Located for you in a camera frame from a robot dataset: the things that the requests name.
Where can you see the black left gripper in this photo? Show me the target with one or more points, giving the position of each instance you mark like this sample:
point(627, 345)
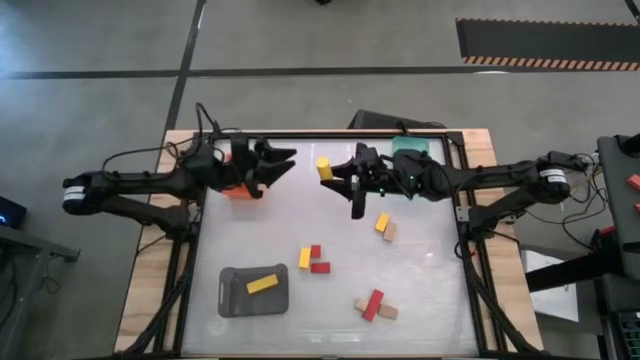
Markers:
point(245, 165)

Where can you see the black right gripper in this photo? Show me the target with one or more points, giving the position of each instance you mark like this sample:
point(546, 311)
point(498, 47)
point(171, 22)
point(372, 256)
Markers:
point(372, 170)

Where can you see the yellow cylinder block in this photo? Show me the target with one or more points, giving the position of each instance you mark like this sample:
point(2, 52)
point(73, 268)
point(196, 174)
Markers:
point(324, 168)

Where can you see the yellow rectangular block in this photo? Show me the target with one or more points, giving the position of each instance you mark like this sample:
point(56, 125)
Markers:
point(382, 222)
point(304, 258)

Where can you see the small red square block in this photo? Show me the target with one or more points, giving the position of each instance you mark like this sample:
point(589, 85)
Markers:
point(315, 251)

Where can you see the red rectangular block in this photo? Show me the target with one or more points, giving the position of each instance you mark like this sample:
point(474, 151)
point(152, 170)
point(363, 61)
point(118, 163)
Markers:
point(320, 267)

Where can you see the long yellow block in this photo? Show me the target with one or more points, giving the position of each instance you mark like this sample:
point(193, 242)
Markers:
point(262, 283)

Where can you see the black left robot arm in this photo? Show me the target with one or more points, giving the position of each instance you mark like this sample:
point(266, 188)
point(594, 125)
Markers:
point(145, 182)

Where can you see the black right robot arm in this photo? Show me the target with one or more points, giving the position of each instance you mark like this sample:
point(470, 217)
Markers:
point(500, 175)

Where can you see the orange plastic bin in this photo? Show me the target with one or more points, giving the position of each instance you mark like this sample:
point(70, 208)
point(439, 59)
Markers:
point(240, 192)

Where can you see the black electronics box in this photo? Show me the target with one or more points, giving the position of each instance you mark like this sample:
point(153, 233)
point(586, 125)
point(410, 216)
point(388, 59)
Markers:
point(380, 120)

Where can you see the teal plastic bin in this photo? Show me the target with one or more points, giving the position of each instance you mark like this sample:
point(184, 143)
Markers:
point(411, 144)

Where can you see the small natural wood block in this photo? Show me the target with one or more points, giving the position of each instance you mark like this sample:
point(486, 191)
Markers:
point(361, 304)

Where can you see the long red block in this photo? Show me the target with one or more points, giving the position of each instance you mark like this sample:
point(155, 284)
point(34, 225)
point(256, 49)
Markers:
point(372, 305)

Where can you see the dark grey plastic bin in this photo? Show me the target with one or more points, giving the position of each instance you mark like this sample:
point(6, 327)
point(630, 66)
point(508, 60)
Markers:
point(235, 300)

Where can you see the white paper sheet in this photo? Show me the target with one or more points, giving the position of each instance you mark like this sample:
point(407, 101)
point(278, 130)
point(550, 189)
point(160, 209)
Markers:
point(550, 287)

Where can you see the black stand beam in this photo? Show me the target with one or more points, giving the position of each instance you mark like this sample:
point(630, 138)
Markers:
point(565, 272)

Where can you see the black hazard-striped floor mat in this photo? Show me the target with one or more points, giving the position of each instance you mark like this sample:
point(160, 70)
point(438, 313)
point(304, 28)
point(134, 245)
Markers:
point(547, 45)

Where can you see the black device with blue light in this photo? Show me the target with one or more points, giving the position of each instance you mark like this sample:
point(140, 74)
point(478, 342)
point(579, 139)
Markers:
point(10, 212)

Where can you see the grey desk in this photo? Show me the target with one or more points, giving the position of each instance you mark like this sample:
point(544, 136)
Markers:
point(25, 285)

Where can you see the black cart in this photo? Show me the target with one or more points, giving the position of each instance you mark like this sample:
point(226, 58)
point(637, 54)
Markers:
point(622, 200)

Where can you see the red block on cart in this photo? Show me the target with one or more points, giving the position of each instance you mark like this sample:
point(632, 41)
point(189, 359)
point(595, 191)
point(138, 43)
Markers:
point(634, 181)

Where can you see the dark crate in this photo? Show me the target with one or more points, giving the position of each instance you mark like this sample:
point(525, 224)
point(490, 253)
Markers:
point(630, 332)

